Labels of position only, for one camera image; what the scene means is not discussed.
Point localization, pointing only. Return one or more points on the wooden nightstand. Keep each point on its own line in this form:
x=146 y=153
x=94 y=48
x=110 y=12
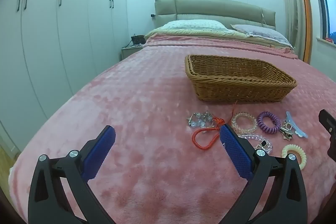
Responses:
x=130 y=53

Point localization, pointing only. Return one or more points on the beige curtain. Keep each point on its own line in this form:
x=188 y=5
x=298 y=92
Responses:
x=291 y=3

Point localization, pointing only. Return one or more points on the white dotted pillow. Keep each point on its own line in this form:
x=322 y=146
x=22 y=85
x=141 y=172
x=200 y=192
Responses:
x=194 y=24

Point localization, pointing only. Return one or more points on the lilac pillow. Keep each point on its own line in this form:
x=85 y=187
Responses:
x=262 y=33

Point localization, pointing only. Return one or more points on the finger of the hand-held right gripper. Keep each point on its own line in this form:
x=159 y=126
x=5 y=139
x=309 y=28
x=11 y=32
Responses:
x=331 y=129

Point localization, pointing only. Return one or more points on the pink fleece blanket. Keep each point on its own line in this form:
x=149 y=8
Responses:
x=144 y=87

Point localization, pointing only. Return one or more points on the white wardrobe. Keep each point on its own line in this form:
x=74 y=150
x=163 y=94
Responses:
x=65 y=29

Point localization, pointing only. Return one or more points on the beige blanket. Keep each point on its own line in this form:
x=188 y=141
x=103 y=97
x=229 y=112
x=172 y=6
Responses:
x=199 y=33

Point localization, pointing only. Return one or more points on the brown wicker basket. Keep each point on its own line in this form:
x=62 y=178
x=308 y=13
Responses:
x=236 y=90

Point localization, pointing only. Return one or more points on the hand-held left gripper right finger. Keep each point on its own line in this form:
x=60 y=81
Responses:
x=235 y=151

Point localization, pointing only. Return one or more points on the beige padded headboard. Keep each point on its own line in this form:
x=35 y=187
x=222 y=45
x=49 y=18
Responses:
x=210 y=7

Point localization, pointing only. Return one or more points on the window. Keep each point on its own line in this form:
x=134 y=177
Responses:
x=326 y=3

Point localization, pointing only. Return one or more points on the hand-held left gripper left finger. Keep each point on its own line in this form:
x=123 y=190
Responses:
x=101 y=150

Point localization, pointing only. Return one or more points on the black bag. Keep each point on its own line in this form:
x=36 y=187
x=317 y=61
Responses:
x=137 y=40

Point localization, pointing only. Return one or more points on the blue hair claw clip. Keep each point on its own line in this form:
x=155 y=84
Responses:
x=299 y=132

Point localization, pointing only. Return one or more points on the silver metal hair clip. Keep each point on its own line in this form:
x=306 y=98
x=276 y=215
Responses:
x=284 y=132

